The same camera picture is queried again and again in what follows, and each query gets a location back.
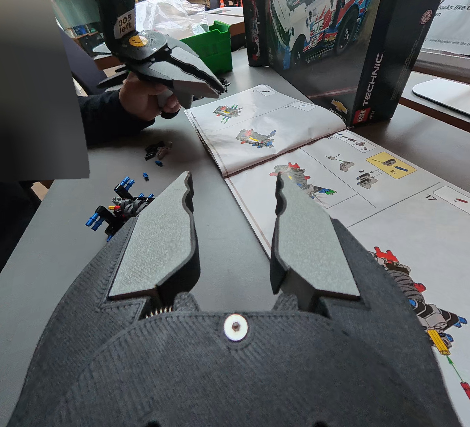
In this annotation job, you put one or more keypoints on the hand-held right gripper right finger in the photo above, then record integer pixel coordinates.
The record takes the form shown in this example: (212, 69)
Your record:
(308, 243)

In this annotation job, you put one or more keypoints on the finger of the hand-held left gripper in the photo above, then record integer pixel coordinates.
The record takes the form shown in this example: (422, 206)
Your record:
(194, 63)
(191, 85)

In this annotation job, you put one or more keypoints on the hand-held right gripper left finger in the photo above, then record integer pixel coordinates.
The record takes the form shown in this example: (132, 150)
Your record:
(161, 236)

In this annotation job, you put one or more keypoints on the black grey lego assembly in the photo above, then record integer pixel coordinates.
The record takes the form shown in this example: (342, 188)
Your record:
(128, 206)

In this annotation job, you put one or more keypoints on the person's left forearm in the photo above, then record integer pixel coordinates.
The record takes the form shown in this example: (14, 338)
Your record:
(106, 118)

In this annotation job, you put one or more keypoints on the pile of loose lego parts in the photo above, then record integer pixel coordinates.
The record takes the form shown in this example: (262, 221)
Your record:
(224, 84)

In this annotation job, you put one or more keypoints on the white lego instruction booklet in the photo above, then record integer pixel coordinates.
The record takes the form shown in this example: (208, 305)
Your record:
(293, 118)

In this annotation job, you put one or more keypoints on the black lego set box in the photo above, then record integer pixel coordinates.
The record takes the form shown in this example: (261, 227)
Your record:
(330, 12)

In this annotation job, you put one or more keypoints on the person's left hand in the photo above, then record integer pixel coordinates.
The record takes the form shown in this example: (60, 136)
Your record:
(141, 100)

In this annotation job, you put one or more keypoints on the green plastic bin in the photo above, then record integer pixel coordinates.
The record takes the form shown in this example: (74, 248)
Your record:
(213, 52)

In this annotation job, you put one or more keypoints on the clear plastic bags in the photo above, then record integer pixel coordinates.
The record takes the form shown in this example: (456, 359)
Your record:
(165, 12)

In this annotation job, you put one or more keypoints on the white table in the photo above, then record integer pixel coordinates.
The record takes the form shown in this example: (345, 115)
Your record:
(227, 17)

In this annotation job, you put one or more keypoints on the person's dark clothing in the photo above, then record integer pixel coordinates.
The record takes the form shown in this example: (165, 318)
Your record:
(18, 221)

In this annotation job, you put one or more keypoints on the white trackpad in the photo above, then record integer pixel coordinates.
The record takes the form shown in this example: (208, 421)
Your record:
(442, 93)

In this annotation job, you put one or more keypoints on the white printed sign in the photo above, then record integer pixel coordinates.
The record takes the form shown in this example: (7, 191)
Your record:
(451, 23)

